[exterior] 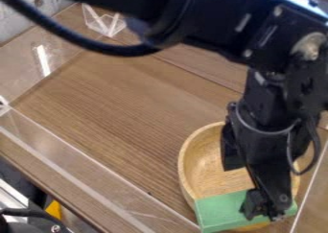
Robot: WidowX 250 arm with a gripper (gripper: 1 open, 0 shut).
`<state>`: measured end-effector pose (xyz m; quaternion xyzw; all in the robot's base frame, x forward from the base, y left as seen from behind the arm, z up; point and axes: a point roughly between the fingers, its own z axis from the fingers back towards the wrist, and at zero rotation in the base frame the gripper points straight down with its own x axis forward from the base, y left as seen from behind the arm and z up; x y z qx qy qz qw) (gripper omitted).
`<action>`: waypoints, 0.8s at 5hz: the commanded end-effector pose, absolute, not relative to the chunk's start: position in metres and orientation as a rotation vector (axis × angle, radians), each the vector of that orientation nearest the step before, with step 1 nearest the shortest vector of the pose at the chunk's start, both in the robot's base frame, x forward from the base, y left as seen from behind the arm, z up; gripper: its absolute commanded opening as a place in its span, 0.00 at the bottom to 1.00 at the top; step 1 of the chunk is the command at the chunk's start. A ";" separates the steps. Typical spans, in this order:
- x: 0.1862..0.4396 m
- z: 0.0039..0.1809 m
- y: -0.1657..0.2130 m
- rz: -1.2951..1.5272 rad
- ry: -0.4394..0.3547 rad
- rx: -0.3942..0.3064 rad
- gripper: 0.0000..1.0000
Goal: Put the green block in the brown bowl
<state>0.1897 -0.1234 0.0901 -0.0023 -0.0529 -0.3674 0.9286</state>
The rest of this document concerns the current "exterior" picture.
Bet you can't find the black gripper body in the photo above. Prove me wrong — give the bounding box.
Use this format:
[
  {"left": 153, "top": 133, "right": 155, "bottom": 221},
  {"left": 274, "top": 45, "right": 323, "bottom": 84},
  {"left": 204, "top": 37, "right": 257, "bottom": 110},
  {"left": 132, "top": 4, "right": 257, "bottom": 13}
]
[{"left": 222, "top": 102, "right": 321, "bottom": 212}]

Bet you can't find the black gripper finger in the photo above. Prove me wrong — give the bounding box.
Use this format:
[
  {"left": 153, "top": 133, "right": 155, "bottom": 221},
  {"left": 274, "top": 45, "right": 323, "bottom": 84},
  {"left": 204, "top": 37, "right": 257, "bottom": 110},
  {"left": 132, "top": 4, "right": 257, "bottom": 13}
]
[
  {"left": 220, "top": 128, "right": 244, "bottom": 171},
  {"left": 239, "top": 189, "right": 285, "bottom": 221}
]

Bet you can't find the green rectangular block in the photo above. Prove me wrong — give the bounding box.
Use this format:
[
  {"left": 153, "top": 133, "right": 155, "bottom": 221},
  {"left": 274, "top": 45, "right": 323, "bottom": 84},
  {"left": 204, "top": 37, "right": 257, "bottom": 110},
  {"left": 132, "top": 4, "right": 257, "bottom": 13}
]
[{"left": 194, "top": 189, "right": 298, "bottom": 233}]

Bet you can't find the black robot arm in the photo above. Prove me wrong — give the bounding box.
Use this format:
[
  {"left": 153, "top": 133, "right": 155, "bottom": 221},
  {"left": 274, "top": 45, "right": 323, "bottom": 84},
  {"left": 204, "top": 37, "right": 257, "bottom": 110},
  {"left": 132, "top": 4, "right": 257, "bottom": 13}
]
[{"left": 73, "top": 0, "right": 328, "bottom": 220}]

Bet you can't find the brown wooden bowl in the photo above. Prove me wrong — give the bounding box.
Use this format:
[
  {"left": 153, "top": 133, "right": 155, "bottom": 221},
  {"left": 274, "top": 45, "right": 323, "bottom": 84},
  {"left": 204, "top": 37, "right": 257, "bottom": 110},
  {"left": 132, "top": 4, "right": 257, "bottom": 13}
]
[{"left": 176, "top": 121, "right": 301, "bottom": 233}]

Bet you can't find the yellow black clamp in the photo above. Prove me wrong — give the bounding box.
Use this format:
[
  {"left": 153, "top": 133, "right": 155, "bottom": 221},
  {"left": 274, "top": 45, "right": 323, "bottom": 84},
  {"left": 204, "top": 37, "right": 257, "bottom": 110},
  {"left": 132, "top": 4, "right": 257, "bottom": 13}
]
[{"left": 45, "top": 200, "right": 62, "bottom": 220}]

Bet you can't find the clear acrylic enclosure wall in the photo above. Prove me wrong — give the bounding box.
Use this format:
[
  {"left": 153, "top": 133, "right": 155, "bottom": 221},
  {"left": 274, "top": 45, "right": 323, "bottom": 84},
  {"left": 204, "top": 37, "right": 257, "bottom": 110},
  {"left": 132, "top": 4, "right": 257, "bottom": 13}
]
[{"left": 0, "top": 3, "right": 328, "bottom": 233}]

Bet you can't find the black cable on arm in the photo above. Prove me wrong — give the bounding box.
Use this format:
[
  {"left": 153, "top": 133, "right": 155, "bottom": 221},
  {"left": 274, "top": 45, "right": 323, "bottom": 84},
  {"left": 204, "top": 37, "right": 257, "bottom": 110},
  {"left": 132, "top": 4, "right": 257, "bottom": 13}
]
[{"left": 0, "top": 0, "right": 171, "bottom": 58}]

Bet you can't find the clear acrylic corner bracket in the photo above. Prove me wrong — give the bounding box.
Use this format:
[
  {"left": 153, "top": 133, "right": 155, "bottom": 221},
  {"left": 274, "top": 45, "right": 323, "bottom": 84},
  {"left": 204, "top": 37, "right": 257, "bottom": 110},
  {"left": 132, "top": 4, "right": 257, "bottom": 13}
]
[{"left": 81, "top": 4, "right": 127, "bottom": 37}]

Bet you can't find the black cable lower left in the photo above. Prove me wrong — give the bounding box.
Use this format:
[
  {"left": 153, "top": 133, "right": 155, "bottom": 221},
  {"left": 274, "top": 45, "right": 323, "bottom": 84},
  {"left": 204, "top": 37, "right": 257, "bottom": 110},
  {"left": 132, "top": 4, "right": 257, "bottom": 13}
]
[{"left": 0, "top": 207, "right": 65, "bottom": 228}]

